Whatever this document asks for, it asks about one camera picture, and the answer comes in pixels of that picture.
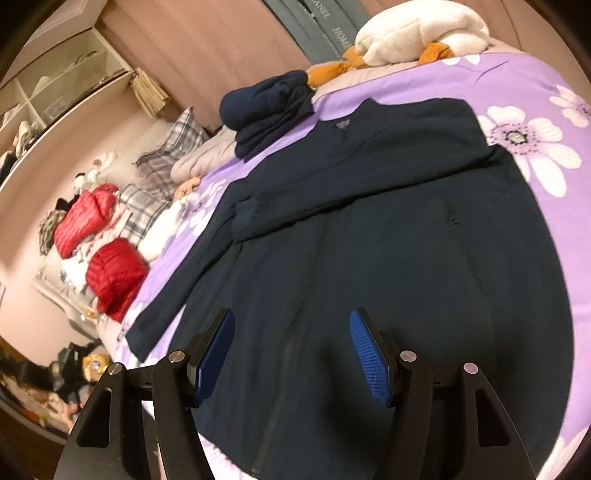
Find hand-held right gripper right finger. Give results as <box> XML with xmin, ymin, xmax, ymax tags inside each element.
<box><xmin>348</xmin><ymin>308</ymin><xmax>539</xmax><ymax>480</ymax></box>

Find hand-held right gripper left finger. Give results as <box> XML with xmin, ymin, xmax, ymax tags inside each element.
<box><xmin>54</xmin><ymin>308</ymin><xmax>237</xmax><ymax>480</ymax></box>

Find dark navy jacket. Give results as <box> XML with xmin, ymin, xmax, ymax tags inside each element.
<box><xmin>126</xmin><ymin>98</ymin><xmax>575</xmax><ymax>480</ymax></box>

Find folded navy clothes pile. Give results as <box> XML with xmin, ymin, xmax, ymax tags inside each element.
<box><xmin>219</xmin><ymin>70</ymin><xmax>319</xmax><ymax>162</ymax></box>

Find red down jacket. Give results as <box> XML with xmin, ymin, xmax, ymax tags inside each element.
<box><xmin>86</xmin><ymin>239</ymin><xmax>148</xmax><ymax>324</ymax></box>
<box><xmin>54</xmin><ymin>183</ymin><xmax>122</xmax><ymax>259</ymax></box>

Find white folded cloth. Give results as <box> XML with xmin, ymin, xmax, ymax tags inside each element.
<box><xmin>139</xmin><ymin>200</ymin><xmax>186</xmax><ymax>265</ymax></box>

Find clutter pile on floor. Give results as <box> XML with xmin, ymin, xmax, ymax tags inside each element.
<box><xmin>0</xmin><ymin>339</ymin><xmax>116</xmax><ymax>435</ymax></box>

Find beige folded cloth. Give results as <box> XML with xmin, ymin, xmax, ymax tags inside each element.
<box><xmin>171</xmin><ymin>127</ymin><xmax>241</xmax><ymax>183</ymax></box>

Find plaid pillow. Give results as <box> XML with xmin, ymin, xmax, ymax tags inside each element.
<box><xmin>117</xmin><ymin>107</ymin><xmax>212</xmax><ymax>241</ymax></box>

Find woven straw bag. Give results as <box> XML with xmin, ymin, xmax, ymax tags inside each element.
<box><xmin>130</xmin><ymin>68</ymin><xmax>171</xmax><ymax>116</ymax></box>

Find purple floral bedsheet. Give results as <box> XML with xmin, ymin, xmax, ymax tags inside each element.
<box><xmin>97</xmin><ymin>51</ymin><xmax>591</xmax><ymax>480</ymax></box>

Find white open shelf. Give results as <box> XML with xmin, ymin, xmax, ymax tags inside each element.
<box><xmin>0</xmin><ymin>0</ymin><xmax>139</xmax><ymax>185</ymax></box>

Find white plush goose toy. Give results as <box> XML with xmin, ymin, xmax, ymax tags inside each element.
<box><xmin>307</xmin><ymin>0</ymin><xmax>490</xmax><ymax>88</ymax></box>

